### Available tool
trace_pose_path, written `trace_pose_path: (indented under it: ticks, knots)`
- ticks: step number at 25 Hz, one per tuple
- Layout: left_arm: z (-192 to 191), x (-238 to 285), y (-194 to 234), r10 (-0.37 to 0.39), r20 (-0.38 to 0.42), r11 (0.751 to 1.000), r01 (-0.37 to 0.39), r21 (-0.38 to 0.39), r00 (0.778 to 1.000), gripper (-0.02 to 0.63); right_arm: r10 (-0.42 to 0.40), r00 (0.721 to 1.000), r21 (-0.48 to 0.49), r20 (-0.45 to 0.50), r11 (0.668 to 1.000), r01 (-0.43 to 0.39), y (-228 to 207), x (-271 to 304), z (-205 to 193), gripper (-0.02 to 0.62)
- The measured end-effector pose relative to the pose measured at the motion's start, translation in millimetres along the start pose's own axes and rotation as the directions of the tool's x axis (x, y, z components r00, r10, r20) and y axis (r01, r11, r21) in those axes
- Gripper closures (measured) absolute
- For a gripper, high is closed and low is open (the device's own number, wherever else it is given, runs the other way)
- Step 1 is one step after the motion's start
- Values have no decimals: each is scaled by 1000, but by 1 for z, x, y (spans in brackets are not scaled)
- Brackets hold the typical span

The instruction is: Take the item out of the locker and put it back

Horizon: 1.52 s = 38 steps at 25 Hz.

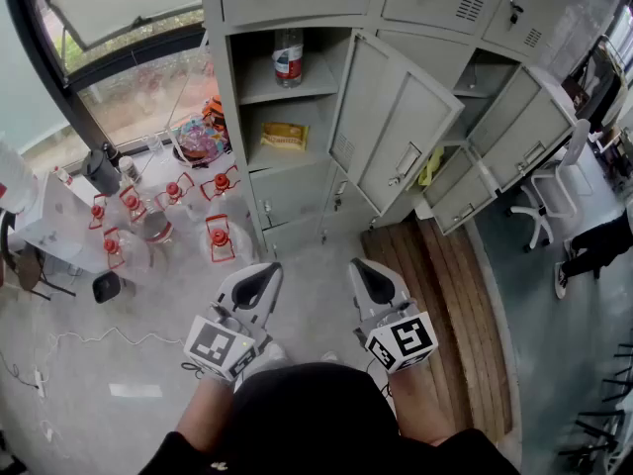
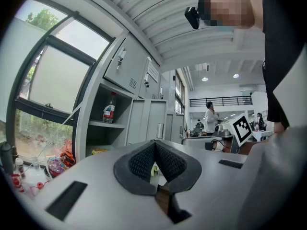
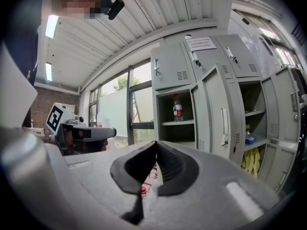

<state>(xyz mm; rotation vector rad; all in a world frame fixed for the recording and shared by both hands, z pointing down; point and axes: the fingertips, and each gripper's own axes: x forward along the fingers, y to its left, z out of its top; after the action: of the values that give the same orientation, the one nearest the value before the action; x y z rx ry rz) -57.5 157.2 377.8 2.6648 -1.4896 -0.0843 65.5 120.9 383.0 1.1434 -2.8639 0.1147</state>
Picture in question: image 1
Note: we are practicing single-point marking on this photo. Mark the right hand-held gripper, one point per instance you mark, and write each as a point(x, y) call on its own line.
point(405, 339)

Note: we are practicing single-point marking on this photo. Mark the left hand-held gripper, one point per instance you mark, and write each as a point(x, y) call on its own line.
point(212, 344)

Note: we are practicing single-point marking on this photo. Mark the yellow-green cloth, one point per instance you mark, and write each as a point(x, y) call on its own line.
point(430, 168)

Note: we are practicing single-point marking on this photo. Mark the yellow snack packet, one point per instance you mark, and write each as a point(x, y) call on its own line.
point(284, 135)

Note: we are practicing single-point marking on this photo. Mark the grey metal locker cabinet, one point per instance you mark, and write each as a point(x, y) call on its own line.
point(395, 117)

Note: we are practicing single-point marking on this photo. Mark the clear water bottle red cap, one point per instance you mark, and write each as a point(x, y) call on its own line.
point(288, 57)

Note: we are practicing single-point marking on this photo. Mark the person's left forearm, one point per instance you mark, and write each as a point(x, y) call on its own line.
point(203, 408)

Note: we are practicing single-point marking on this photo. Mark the person's right forearm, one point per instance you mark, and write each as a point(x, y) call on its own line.
point(420, 408)

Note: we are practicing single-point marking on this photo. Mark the black-headed silver key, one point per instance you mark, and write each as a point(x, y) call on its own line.
point(514, 17)

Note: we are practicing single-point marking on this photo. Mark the wooden slat pallet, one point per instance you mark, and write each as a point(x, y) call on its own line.
point(445, 290)

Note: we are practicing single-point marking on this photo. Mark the person's left white shoe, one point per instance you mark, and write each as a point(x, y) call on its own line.
point(271, 354)

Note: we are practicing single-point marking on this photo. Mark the person's white shoe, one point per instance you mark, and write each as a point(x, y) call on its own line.
point(330, 357)
point(271, 354)

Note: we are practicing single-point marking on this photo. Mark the group of clear water jugs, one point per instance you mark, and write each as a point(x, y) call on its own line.
point(217, 216)

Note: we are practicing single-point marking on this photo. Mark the person's right white shoe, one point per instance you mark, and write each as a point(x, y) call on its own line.
point(330, 357)

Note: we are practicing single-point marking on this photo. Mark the black scissors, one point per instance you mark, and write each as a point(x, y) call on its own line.
point(190, 366)

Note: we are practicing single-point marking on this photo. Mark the black plastic stool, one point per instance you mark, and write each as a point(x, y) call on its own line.
point(106, 286)

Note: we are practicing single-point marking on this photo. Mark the person's black shirt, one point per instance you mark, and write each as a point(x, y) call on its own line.
point(311, 423)

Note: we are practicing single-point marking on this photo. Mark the white paper strip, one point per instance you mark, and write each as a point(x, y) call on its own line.
point(136, 390)

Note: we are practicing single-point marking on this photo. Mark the colourful patterned bag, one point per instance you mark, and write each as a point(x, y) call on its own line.
point(200, 141)

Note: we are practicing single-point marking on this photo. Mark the small white-lidded jar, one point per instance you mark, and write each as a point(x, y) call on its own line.
point(127, 168)

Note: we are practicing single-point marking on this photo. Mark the small clear plastic bottle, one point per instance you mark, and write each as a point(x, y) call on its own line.
point(154, 145)

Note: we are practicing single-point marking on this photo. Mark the orange striped bag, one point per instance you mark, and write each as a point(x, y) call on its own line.
point(215, 109)

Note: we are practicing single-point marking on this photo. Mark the black kettle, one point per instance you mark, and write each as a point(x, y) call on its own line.
point(101, 171)

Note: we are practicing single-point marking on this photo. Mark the white table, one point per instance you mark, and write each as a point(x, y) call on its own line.
point(59, 225)

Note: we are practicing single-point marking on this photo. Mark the small red-capped bottle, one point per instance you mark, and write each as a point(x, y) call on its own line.
point(63, 176)

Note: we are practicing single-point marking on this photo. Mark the brown chair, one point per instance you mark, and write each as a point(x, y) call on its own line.
point(27, 267)

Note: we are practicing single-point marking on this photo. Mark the white office chair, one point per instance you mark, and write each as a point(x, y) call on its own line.
point(569, 166)

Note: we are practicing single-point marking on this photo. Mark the white power strip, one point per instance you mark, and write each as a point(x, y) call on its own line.
point(39, 383)

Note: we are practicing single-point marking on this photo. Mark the black metal rack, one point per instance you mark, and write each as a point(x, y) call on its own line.
point(603, 418)

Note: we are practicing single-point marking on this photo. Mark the large clear plastic barrel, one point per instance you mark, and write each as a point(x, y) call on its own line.
point(17, 176)

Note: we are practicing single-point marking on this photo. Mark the black framed window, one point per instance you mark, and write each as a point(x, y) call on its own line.
point(49, 57)

